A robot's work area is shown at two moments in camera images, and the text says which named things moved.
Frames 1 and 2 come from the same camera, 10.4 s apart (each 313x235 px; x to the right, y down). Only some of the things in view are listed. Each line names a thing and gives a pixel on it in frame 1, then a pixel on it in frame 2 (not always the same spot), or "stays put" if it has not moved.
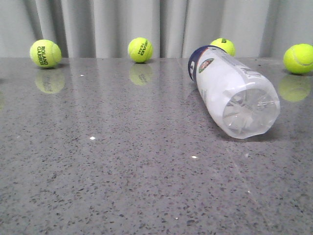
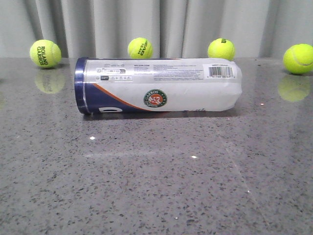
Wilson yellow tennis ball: (225, 44) stays put
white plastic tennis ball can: (244, 103) → (105, 85)
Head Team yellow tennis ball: (140, 50) stays put
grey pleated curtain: (105, 28) stays put
